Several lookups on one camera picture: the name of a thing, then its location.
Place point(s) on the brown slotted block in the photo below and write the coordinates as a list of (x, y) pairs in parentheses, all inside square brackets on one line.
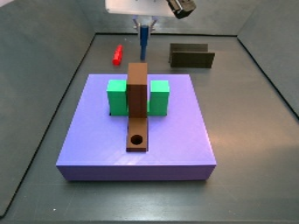
[(136, 103)]

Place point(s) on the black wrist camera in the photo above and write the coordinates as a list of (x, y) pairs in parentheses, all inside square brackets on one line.
[(181, 7)]

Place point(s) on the blue hexagonal peg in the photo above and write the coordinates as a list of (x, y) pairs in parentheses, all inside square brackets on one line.
[(142, 41)]

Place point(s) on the purple base board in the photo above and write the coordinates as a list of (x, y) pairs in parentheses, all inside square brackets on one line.
[(172, 152)]

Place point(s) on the green U-shaped block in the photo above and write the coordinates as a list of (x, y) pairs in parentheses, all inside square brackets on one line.
[(156, 105)]

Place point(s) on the red hexagonal peg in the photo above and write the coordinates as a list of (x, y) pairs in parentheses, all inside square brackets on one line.
[(117, 56)]

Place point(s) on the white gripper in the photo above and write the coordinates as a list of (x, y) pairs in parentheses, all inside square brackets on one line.
[(140, 7)]

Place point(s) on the black block holder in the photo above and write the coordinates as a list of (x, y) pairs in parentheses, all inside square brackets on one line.
[(190, 55)]

